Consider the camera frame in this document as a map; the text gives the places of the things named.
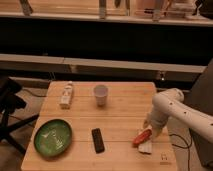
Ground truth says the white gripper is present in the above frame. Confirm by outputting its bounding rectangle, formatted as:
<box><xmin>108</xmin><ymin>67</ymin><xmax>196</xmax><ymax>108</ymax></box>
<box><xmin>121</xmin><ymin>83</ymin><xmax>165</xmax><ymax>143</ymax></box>
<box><xmin>143</xmin><ymin>114</ymin><xmax>167</xmax><ymax>138</ymax></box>

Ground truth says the red pepper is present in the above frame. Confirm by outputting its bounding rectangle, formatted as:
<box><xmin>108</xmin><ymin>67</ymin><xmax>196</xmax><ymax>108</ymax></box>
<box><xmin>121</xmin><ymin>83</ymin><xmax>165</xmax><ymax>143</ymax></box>
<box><xmin>133</xmin><ymin>129</ymin><xmax>152</xmax><ymax>145</ymax></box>

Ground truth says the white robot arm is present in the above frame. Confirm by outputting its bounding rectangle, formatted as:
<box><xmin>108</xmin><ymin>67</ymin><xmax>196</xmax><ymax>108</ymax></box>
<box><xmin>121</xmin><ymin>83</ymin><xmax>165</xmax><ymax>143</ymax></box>
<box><xmin>143</xmin><ymin>88</ymin><xmax>213</xmax><ymax>143</ymax></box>

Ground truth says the white paper cup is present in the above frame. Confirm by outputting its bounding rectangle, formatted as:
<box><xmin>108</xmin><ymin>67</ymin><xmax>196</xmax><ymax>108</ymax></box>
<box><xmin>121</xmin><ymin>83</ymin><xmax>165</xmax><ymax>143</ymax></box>
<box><xmin>93</xmin><ymin>85</ymin><xmax>108</xmax><ymax>106</ymax></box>

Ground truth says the black remote control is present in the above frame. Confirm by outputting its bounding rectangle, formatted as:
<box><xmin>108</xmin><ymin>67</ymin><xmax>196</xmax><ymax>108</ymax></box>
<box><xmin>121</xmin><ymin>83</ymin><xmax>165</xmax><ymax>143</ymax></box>
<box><xmin>92</xmin><ymin>128</ymin><xmax>105</xmax><ymax>153</ymax></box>

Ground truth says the white bottle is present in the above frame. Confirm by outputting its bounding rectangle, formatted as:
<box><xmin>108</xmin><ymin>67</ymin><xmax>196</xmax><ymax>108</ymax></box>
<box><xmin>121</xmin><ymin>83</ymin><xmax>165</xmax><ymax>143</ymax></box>
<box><xmin>60</xmin><ymin>81</ymin><xmax>73</xmax><ymax>109</ymax></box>

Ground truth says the green plate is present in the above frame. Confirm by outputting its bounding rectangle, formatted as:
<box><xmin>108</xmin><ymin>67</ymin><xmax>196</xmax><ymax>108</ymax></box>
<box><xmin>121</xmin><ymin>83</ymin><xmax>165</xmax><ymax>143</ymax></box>
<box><xmin>34</xmin><ymin>119</ymin><xmax>72</xmax><ymax>158</ymax></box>

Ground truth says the wooden shelf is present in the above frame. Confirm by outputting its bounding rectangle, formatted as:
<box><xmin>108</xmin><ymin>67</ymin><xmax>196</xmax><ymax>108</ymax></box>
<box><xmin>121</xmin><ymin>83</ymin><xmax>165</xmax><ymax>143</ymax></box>
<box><xmin>0</xmin><ymin>54</ymin><xmax>205</xmax><ymax>82</ymax></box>

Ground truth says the black tripod stand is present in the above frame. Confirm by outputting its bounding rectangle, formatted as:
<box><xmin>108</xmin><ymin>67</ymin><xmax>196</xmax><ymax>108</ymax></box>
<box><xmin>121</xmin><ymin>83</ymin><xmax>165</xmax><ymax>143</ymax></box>
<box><xmin>0</xmin><ymin>76</ymin><xmax>39</xmax><ymax>154</ymax></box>

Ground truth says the black cable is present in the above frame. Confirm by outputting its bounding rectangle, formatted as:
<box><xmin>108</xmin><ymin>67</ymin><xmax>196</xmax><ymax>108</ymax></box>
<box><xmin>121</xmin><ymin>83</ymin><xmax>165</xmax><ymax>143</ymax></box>
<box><xmin>169</xmin><ymin>133</ymin><xmax>194</xmax><ymax>171</ymax></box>

